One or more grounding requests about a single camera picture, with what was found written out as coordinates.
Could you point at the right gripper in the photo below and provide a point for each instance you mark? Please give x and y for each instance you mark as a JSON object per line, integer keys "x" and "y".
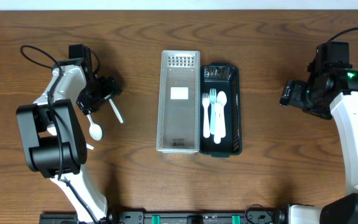
{"x": 291, "y": 94}

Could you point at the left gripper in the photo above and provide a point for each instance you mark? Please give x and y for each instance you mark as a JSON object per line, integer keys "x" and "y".
{"x": 99, "y": 93}

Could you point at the white spoon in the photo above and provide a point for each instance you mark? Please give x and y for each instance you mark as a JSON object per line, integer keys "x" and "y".
{"x": 116, "y": 111}
{"x": 223, "y": 98}
{"x": 51, "y": 129}

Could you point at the white spoon handle up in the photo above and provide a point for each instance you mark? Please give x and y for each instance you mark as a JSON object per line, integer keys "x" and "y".
{"x": 95, "y": 130}

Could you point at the light blue fork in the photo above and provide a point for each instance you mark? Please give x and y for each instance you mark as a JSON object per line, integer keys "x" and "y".
{"x": 212, "y": 98}

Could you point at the black plastic basket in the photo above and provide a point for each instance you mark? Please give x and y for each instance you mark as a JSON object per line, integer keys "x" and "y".
{"x": 223, "y": 77}

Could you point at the white fork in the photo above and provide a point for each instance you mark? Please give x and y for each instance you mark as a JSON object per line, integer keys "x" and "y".
{"x": 205, "y": 103}
{"x": 218, "y": 122}

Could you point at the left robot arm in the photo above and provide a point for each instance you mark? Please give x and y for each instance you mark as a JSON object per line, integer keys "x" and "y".
{"x": 52, "y": 138}

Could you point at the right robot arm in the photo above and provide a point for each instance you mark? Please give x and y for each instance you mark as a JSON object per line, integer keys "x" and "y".
{"x": 331, "y": 92}

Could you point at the clear plastic basket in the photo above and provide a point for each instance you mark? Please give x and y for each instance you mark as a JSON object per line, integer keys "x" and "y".
{"x": 178, "y": 128}

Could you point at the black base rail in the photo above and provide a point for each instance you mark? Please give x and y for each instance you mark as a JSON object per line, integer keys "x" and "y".
{"x": 250, "y": 216}

